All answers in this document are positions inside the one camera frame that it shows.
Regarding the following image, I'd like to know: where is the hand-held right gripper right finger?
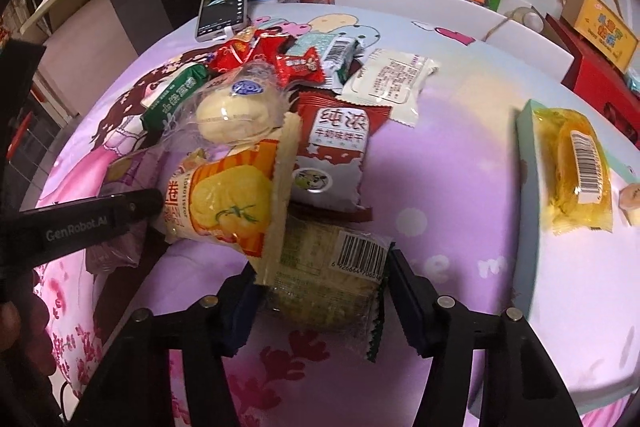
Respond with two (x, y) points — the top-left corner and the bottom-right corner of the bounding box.
(385, 247), (586, 427)

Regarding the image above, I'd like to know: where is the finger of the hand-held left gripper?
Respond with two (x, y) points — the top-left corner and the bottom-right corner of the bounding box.
(105, 188), (166, 233)

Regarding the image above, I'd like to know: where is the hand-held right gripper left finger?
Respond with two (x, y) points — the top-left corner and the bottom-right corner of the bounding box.
(75, 262), (266, 427)

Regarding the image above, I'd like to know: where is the pale barcode snack packet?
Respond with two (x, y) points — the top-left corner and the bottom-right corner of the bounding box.
(260, 202), (396, 363)

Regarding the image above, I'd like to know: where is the orange yellow snack packet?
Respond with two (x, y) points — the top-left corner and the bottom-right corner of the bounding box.
(162, 112), (303, 288)

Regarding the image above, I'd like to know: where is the green snack packet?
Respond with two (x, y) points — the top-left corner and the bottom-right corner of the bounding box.
(140, 63), (211, 132)

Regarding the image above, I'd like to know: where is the clear packet with round bun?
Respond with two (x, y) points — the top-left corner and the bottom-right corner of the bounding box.
(165, 59), (301, 158)

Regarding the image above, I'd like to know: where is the teal shallow box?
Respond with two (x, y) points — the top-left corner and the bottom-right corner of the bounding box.
(515, 99), (640, 313)

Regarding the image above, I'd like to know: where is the red white biscuit packet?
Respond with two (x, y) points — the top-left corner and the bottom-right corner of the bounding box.
(287, 91), (393, 223)

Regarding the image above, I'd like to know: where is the person's left hand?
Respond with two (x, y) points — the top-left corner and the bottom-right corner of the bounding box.
(0, 277), (55, 374)

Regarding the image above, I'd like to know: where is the red patterned candy packet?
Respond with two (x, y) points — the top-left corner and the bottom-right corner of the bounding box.
(207, 29), (296, 78)

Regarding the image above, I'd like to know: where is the yellow clear snack packet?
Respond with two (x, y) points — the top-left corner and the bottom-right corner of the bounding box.
(532, 107), (615, 235)

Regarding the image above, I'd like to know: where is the small red snack packet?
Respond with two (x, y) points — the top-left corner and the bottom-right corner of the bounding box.
(275, 47), (326, 88)

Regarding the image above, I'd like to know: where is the smartphone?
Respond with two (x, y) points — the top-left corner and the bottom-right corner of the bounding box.
(194, 0), (249, 44)

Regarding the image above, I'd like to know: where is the white flat snack packet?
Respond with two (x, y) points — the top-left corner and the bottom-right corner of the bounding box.
(335, 48), (441, 126)

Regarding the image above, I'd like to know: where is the light teal snack packet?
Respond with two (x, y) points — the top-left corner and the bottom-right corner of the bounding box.
(282, 32), (336, 58)

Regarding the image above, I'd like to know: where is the small yellow cake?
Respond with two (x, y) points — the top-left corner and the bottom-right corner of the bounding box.
(619, 183), (640, 225)

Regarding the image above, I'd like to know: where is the white green barcode packet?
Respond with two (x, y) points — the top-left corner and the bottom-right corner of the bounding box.
(320, 34), (368, 88)

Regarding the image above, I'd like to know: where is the red gift box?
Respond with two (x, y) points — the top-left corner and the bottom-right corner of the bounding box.
(545, 14), (640, 138)

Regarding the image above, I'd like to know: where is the clear round bottle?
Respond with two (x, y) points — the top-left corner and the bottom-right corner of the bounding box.
(505, 6), (545, 32)

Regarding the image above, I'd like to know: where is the yellow gift box with handle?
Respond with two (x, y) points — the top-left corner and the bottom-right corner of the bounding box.
(559, 0), (640, 75)

